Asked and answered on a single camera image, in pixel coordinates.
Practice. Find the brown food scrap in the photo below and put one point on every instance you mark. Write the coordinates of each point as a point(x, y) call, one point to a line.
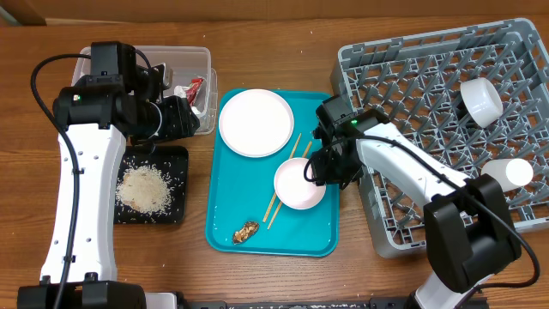
point(245, 232)

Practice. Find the wooden chopstick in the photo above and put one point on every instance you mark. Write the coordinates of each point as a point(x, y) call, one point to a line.
point(280, 186)
point(285, 193)

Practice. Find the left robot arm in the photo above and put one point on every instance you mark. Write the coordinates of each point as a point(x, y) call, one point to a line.
point(80, 269)

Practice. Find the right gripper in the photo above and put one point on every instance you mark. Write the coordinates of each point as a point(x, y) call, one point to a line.
point(322, 175)

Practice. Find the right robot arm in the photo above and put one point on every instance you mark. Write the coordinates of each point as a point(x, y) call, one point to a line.
point(468, 229)

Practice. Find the small white cup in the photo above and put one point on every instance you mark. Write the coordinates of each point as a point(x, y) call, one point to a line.
point(509, 173)

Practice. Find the wooden chopstick left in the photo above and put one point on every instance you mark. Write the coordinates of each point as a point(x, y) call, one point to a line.
point(280, 186)

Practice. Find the clear plastic bin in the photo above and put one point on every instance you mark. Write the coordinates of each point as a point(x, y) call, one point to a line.
point(193, 64)

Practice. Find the red snack wrapper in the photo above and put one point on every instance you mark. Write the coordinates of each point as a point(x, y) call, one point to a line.
point(192, 91)

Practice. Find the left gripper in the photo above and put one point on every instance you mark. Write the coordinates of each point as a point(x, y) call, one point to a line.
point(179, 124)

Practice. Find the black tray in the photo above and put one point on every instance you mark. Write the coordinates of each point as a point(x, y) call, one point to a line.
point(173, 161)

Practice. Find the pink bowl with rice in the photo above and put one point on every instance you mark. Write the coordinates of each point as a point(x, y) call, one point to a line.
point(296, 184)

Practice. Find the pile of rice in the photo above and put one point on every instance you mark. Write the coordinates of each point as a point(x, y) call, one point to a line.
point(145, 189)

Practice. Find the wooden chopstick right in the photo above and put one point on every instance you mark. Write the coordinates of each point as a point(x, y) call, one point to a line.
point(285, 193)

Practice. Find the teal serving tray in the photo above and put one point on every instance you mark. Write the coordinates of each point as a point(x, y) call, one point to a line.
point(241, 189)

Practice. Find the grey bowl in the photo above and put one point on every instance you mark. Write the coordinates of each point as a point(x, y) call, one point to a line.
point(482, 101)

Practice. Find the large pink plate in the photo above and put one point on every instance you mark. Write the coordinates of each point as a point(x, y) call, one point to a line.
point(256, 123)

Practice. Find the grey dish rack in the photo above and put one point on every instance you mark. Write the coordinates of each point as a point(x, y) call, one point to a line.
point(415, 81)

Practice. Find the white napkin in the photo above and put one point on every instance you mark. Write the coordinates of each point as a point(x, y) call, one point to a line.
point(179, 92)

